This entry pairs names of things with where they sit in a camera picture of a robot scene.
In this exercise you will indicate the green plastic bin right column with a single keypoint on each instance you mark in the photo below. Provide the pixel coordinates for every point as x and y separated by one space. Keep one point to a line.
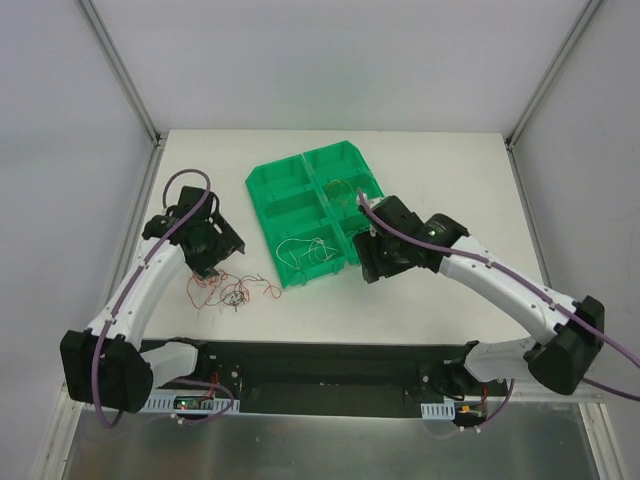
339 171

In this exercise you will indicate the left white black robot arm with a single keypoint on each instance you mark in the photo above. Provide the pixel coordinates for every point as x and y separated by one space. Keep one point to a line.
105 364

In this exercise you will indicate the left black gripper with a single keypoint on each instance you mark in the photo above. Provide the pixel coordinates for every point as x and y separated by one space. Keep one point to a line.
223 245

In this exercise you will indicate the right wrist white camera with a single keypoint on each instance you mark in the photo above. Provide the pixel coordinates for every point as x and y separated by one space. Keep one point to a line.
365 199

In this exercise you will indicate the white cable duct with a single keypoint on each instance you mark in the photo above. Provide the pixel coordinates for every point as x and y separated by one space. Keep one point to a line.
438 411
172 403

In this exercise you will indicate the left white cable duct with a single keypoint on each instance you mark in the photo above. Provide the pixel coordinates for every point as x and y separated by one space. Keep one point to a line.
172 403

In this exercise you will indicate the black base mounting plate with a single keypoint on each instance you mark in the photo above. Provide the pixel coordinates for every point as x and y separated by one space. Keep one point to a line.
355 380

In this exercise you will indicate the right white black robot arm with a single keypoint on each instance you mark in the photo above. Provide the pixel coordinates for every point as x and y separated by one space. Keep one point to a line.
564 334

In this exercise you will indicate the green plastic bin left column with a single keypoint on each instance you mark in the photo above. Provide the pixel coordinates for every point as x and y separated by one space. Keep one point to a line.
301 238

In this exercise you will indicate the right white cable duct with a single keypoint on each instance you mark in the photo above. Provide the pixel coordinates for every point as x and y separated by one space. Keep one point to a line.
438 411

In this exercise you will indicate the green plastic bin column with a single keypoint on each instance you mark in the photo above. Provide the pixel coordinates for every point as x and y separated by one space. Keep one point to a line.
339 171
301 238

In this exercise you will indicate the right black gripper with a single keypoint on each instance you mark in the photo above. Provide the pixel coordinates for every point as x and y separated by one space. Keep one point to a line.
373 257

